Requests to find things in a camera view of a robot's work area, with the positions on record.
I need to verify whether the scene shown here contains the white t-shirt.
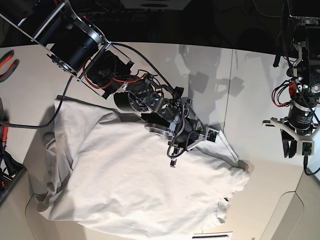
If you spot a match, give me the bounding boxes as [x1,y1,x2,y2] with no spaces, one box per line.
[37,100,250,239]

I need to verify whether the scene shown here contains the white device top centre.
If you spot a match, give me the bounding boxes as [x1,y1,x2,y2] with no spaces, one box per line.
[120,0,191,11]

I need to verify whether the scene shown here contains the black braided right cable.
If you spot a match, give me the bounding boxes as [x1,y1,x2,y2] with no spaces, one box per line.
[302,153,320,176]

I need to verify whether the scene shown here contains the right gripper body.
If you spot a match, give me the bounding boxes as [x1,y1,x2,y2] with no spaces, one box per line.
[142,86,213,153]

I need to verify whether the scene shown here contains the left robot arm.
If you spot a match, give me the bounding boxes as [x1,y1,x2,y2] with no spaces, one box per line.
[262,0,320,158]

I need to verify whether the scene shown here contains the red grey pliers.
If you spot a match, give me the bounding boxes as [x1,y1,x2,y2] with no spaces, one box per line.
[0,50,20,84]

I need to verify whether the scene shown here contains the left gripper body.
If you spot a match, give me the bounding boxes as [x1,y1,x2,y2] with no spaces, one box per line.
[262,117,320,155]

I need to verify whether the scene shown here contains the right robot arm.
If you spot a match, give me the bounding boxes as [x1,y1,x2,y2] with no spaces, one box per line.
[0,0,219,167]

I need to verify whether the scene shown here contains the black bin with tools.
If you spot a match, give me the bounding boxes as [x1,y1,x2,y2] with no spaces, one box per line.
[0,151,26,196]

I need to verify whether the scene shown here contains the red handled tool left edge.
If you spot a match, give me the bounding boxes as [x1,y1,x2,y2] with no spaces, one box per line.
[0,100,9,162]

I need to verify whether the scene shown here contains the black braided cable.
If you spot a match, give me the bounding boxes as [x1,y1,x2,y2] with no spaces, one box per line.
[0,74,76,130]
[302,153,320,176]

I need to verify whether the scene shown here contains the black braided left cable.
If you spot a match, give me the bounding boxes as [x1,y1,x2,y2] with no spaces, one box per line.
[0,74,76,130]

